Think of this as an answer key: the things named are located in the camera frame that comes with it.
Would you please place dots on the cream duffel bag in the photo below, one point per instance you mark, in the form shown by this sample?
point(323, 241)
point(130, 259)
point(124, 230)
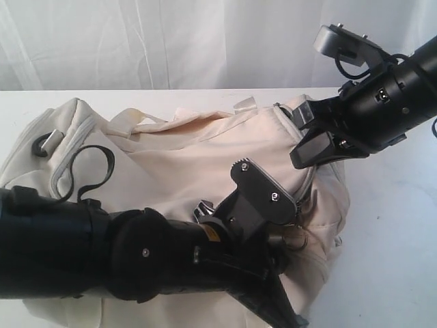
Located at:
point(173, 165)

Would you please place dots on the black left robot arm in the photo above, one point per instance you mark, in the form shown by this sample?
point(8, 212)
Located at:
point(62, 249)

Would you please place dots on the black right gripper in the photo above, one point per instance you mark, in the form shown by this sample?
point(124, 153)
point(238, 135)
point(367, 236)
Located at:
point(359, 122)

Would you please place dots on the white backdrop curtain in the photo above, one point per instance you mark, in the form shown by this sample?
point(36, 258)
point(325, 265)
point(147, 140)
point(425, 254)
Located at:
point(149, 45)

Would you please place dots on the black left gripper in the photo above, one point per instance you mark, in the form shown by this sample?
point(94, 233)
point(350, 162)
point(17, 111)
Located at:
point(226, 251)

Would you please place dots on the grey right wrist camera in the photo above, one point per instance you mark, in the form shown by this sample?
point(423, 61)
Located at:
point(336, 42)

